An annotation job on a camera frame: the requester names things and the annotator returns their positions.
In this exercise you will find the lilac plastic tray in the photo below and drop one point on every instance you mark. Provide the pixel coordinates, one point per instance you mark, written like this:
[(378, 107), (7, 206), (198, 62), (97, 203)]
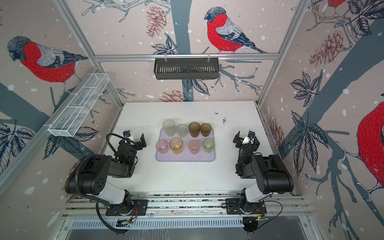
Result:
[(186, 155)]

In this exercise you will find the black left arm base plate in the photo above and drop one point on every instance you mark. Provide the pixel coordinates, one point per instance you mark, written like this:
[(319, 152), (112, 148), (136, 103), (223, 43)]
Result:
[(130, 208)]

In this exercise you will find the aluminium rail frame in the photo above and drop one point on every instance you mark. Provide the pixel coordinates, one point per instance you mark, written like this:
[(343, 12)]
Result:
[(193, 205)]

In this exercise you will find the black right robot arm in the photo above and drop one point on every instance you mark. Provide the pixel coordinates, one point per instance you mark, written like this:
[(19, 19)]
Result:
[(270, 173)]

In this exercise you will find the brown textured glass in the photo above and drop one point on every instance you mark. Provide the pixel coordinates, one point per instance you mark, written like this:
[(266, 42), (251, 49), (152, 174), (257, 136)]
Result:
[(206, 129)]

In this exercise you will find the black wire wall basket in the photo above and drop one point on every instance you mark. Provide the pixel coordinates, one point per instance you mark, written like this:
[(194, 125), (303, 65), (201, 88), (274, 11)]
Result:
[(186, 68)]

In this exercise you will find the white mesh wall basket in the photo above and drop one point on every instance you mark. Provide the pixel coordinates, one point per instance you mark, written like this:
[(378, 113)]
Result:
[(71, 118)]

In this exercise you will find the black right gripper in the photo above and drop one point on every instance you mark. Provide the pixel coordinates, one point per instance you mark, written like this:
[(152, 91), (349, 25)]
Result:
[(239, 145)]

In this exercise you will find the bright green glass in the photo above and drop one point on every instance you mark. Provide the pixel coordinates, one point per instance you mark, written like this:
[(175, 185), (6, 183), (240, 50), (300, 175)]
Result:
[(208, 145)]

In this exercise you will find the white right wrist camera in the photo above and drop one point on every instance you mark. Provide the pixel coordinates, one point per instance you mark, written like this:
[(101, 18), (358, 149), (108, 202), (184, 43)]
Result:
[(250, 138)]

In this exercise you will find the rose pink glass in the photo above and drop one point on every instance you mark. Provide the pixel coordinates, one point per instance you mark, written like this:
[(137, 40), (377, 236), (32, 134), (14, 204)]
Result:
[(162, 146)]

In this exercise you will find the pale green tall glass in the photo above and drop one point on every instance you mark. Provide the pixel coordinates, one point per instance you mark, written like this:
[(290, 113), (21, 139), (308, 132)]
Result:
[(169, 127)]

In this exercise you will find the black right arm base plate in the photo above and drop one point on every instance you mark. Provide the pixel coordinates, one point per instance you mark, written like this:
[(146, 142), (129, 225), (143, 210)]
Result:
[(236, 206)]

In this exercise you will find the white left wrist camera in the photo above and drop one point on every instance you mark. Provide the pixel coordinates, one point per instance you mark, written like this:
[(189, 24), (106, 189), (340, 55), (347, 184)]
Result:
[(128, 135)]

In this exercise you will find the yellow amber glass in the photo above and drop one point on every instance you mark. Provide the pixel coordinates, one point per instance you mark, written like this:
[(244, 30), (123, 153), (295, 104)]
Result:
[(176, 145)]

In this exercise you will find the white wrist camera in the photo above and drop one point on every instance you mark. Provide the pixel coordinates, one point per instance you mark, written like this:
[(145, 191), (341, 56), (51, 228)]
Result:
[(128, 135), (250, 138)]

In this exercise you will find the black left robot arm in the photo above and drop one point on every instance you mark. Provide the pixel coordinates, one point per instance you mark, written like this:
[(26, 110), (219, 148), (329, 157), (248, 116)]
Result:
[(89, 179)]

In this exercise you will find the dark brown glass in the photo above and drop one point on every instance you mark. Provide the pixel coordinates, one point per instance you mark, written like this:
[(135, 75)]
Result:
[(194, 129)]

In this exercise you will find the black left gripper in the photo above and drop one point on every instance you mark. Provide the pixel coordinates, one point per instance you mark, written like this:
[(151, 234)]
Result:
[(139, 147)]

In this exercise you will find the pale green small glass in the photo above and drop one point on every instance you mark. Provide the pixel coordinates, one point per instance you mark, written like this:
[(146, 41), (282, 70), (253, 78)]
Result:
[(182, 130)]

